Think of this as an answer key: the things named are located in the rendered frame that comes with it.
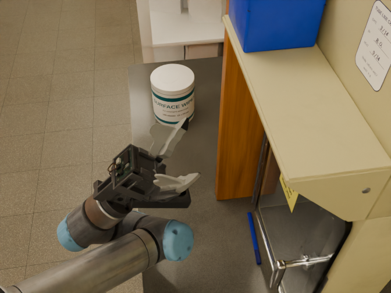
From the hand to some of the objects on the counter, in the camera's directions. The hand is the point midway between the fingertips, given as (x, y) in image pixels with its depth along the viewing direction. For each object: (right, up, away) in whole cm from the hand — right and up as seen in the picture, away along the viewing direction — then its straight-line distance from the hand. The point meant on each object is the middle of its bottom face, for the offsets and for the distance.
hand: (195, 146), depth 69 cm
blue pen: (+14, -23, +30) cm, 40 cm away
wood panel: (+30, -10, +41) cm, 52 cm away
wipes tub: (-7, +11, +60) cm, 62 cm away
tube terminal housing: (+30, -27, +26) cm, 48 cm away
